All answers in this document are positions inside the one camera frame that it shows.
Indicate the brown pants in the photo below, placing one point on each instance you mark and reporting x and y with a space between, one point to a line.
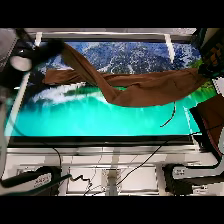
150 88

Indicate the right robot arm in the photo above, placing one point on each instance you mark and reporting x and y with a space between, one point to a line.
196 173

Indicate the dark brown garment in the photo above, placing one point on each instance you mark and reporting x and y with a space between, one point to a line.
213 111

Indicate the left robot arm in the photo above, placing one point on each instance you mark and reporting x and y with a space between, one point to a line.
20 61

